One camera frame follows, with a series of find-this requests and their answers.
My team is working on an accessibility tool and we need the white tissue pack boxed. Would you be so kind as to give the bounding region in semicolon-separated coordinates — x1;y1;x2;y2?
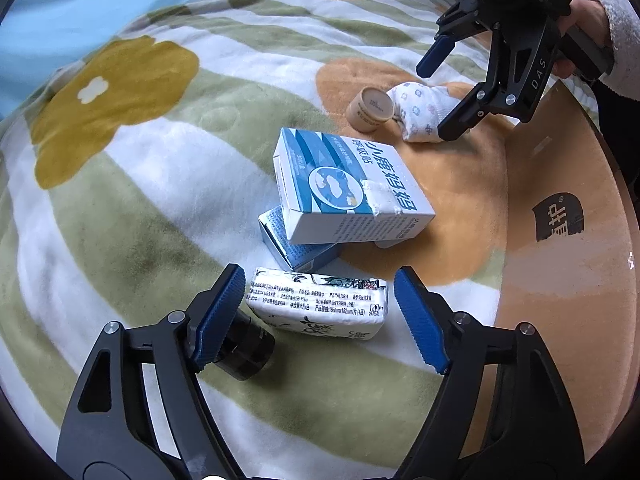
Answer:
245;267;390;342

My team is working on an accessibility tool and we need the large blue white carton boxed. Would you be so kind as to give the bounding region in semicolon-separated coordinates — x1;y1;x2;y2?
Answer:
272;127;436;250

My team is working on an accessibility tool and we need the black cylindrical jar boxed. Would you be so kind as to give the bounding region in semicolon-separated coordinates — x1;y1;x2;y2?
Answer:
214;304;276;382

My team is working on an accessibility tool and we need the flower patterned fleece blanket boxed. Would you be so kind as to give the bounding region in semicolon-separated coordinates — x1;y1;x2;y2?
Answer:
0;0;603;480

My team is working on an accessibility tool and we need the small blue carton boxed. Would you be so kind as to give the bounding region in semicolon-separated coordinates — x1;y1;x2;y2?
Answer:
257;206;342;272

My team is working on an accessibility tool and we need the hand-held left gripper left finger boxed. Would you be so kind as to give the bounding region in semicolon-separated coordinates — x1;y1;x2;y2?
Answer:
56;263;251;480

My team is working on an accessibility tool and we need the person's right forearm white sleeve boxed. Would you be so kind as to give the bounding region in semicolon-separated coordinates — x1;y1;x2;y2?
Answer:
580;0;640;97

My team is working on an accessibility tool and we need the brown cardboard box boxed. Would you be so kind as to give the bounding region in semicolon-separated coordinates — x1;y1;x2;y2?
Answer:
492;79;634;467

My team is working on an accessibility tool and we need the white patterned baby sock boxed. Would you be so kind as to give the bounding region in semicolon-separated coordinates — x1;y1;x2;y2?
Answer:
385;82;464;145

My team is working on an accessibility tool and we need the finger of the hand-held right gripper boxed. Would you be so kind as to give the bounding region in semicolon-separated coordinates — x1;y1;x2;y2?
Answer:
438;80;523;142
416;0;503;79

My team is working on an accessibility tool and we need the person's right hand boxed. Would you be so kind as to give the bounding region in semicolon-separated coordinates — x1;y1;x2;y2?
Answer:
554;0;613;81

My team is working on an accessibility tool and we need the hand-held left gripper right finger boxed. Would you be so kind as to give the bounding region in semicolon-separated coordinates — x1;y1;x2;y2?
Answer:
393;266;587;480

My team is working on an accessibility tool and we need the light blue bed sheet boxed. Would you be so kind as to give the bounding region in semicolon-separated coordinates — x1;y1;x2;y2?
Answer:
0;0;242;128

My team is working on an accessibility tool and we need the small beige round jar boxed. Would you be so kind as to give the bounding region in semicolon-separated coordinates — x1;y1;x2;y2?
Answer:
347;86;396;134

